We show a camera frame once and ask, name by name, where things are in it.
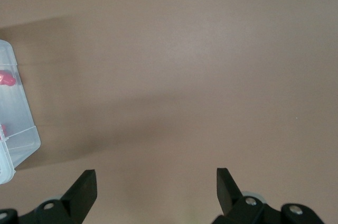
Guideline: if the clear plastic storage box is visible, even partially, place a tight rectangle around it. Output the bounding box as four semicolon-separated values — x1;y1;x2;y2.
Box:
0;39;42;186

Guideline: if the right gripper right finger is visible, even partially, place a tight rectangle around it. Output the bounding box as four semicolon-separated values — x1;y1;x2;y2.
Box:
212;167;324;224

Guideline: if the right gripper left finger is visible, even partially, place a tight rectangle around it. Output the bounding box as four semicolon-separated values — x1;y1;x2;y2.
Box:
0;169;98;224

